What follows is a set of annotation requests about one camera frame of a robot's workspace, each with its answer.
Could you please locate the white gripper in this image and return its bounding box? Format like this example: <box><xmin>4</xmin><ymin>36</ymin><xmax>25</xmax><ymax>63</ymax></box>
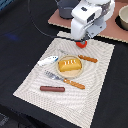
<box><xmin>71</xmin><ymin>0</ymin><xmax>112</xmax><ymax>41</ymax></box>

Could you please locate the grey two-handled pot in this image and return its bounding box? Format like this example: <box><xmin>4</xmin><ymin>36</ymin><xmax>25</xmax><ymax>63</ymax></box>
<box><xmin>55</xmin><ymin>0</ymin><xmax>79</xmax><ymax>19</ymax></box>

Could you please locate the red tomato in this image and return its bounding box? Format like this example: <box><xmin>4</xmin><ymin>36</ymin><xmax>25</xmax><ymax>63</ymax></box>
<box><xmin>76</xmin><ymin>41</ymin><xmax>87</xmax><ymax>48</ymax></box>

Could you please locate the yellow bread loaf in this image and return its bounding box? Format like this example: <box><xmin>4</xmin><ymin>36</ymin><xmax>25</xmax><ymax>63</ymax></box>
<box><xmin>58</xmin><ymin>58</ymin><xmax>82</xmax><ymax>72</ymax></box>

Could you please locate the white and blue fish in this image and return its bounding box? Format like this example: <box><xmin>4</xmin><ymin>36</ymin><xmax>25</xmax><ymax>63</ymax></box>
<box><xmin>37</xmin><ymin>56</ymin><xmax>58</xmax><ymax>66</ymax></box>

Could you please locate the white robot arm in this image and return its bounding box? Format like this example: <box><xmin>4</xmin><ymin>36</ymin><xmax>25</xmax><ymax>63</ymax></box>
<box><xmin>71</xmin><ymin>0</ymin><xmax>115</xmax><ymax>41</ymax></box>

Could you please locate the brown stove top board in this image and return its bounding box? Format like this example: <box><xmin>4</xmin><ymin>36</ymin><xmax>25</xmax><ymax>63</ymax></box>
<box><xmin>48</xmin><ymin>0</ymin><xmax>128</xmax><ymax>43</ymax></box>

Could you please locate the beige bowl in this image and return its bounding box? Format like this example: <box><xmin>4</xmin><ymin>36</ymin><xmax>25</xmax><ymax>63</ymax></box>
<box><xmin>119</xmin><ymin>5</ymin><xmax>128</xmax><ymax>30</ymax></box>

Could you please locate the beige round plate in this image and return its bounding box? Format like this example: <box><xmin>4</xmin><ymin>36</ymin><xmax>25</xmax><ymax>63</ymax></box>
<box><xmin>56</xmin><ymin>55</ymin><xmax>83</xmax><ymax>79</ymax></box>

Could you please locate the brown sausage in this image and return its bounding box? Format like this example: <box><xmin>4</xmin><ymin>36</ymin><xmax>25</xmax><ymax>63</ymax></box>
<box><xmin>40</xmin><ymin>86</ymin><xmax>65</xmax><ymax>92</ymax></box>

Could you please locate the white woven placemat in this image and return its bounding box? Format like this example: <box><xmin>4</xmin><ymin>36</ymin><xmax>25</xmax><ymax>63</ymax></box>
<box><xmin>12</xmin><ymin>30</ymin><xmax>115</xmax><ymax>128</ymax></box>

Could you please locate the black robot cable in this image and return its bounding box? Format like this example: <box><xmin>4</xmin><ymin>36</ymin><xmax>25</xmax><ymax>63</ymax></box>
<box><xmin>27</xmin><ymin>0</ymin><xmax>76</xmax><ymax>43</ymax></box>

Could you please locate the knife with wooden handle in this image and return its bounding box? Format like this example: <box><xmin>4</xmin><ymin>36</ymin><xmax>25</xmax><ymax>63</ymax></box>
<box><xmin>58</xmin><ymin>49</ymin><xmax>98</xmax><ymax>63</ymax></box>

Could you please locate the fork with wooden handle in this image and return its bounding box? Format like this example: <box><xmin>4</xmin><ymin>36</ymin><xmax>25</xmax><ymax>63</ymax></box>
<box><xmin>45</xmin><ymin>71</ymin><xmax>85</xmax><ymax>89</ymax></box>

